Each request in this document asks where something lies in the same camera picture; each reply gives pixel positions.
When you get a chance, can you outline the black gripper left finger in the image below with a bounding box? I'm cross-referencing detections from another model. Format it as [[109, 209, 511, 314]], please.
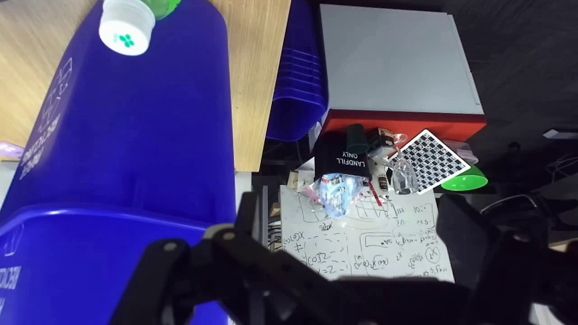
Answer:
[[110, 189, 358, 325]]

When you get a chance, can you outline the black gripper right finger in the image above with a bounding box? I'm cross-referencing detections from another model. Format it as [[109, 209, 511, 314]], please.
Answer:
[[436, 193, 578, 325]]

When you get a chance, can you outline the green tea bottle white cap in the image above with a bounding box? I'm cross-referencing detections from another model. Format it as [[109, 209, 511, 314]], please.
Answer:
[[98, 0, 183, 58]]

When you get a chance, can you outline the green round lid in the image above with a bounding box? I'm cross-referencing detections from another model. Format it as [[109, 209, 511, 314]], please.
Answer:
[[439, 164, 492, 195]]

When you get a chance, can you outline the checkerboard calibration board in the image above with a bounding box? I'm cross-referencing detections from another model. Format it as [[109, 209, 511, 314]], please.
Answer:
[[387, 128, 474, 197]]

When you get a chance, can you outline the crumpled clear plastic bag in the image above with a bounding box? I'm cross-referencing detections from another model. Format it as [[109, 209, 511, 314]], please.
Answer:
[[300, 170, 363, 222]]

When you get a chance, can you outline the large written whiteboard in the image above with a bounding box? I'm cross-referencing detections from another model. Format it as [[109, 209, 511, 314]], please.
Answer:
[[277, 182, 457, 285]]

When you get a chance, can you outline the blue paper recycling bin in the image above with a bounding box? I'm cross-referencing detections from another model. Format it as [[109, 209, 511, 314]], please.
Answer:
[[0, 206, 233, 325], [0, 0, 237, 231]]

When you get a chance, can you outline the grey topped red cabinet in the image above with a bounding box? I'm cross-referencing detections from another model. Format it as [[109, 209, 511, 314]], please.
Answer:
[[318, 3, 488, 144]]

